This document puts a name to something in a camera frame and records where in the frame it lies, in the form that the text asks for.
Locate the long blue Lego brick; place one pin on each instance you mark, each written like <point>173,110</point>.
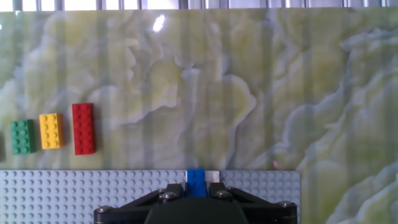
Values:
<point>196,183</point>

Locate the white Lego plate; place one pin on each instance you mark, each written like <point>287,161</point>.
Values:
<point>212,176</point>

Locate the grey Lego baseplate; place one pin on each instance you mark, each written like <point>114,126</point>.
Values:
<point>77,196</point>

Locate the green marble pattern mat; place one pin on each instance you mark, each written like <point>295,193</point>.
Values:
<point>280,93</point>

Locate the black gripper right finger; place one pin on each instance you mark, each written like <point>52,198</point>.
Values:
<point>264,210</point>

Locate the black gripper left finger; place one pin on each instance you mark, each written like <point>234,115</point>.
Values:
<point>130,210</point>

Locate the green Lego brick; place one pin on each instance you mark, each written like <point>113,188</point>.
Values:
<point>22,137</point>

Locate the yellow Lego brick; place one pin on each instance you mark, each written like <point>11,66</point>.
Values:
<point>51,131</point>

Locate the long red Lego brick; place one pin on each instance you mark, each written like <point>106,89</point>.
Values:
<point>83,129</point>

